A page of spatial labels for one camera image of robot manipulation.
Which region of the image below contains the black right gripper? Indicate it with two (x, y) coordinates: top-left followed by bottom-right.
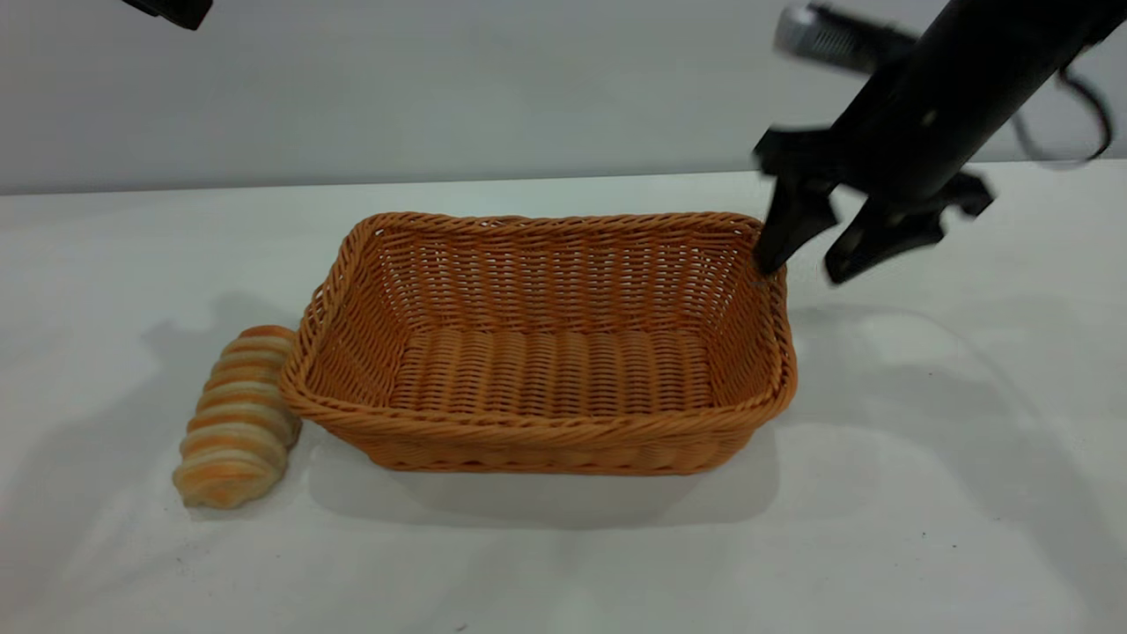
(755, 60), (996, 285)

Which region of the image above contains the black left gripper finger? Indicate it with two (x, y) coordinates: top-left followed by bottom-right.
(122, 0), (214, 31)

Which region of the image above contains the orange woven wicker basket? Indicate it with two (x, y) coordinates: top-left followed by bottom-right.
(279, 211), (799, 477)

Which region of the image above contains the ridged striped bread roll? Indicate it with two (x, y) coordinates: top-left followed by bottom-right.
(173, 326), (303, 510)

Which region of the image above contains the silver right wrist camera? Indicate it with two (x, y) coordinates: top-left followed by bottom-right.
(773, 4), (921, 74)

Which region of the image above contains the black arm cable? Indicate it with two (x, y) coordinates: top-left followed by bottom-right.
(1011, 66), (1116, 169)

